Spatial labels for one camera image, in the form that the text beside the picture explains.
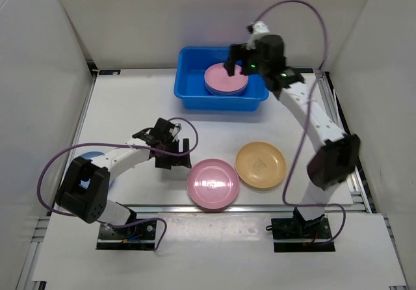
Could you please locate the blue plastic bin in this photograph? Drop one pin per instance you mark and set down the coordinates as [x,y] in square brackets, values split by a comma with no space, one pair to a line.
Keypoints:
[190,87]

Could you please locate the purple plate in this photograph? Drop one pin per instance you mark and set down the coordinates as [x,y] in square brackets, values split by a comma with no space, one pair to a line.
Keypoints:
[218,93]

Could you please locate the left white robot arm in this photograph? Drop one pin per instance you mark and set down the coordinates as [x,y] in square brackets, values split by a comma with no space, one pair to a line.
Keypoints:
[92,204]

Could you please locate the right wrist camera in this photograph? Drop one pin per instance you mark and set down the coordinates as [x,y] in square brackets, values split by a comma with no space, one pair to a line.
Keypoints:
[257,30]

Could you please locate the pink plate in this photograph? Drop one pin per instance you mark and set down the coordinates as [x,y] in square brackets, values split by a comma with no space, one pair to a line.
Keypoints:
[213,184]
[216,77]

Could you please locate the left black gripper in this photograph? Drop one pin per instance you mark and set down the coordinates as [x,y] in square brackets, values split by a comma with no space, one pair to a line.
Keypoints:
[174,160]

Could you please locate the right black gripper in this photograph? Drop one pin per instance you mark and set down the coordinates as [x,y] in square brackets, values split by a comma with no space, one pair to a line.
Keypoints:
[230,65]

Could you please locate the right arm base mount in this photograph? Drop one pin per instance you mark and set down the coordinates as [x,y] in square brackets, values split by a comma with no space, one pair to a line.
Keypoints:
[289,236]

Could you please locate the blue plate front left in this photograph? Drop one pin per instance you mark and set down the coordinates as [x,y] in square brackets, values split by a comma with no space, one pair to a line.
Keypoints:
[91,155]

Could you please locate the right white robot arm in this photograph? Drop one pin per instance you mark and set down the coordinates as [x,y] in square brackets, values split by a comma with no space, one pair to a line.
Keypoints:
[336,152]

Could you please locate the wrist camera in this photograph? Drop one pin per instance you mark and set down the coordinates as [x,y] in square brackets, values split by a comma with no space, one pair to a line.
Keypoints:
[257,30]
[175,131]

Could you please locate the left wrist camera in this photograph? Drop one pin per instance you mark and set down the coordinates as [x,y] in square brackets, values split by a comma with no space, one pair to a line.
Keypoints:
[175,131]

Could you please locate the yellow plate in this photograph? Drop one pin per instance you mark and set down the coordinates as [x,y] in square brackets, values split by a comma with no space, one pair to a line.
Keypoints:
[260,165]

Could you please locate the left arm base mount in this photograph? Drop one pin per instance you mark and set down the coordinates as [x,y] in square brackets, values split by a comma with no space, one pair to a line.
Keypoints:
[141,237]

